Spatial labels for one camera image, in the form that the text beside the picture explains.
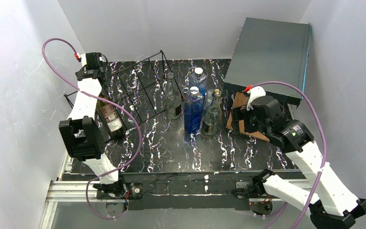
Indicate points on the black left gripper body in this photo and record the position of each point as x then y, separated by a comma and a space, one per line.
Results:
76, 136

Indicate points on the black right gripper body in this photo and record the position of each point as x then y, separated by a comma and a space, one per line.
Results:
242, 119

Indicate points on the blue square glass bottle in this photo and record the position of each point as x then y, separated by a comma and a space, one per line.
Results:
193, 108

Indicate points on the dark green wine bottle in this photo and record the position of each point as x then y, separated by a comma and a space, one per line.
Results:
110, 119

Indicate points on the clear glass bottle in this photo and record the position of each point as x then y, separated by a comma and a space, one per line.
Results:
172, 98

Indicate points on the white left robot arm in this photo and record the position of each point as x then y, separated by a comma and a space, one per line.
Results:
81, 135

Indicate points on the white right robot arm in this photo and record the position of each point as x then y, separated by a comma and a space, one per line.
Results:
329, 204

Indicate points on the clear bottle with gold rim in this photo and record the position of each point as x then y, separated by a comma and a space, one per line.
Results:
213, 114

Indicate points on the blue bottle with silver cap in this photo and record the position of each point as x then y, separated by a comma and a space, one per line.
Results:
198, 79

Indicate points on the grey metal box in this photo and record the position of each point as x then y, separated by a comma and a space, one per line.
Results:
269, 51

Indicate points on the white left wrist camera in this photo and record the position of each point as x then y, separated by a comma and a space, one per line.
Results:
81, 58

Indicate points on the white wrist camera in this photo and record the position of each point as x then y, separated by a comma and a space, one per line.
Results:
81, 58
253, 93

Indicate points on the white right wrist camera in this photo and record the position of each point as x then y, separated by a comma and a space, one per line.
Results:
253, 93

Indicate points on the black wire wine rack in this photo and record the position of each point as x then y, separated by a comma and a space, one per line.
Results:
139, 86

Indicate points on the aluminium frame rail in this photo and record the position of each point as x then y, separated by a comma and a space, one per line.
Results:
65, 188

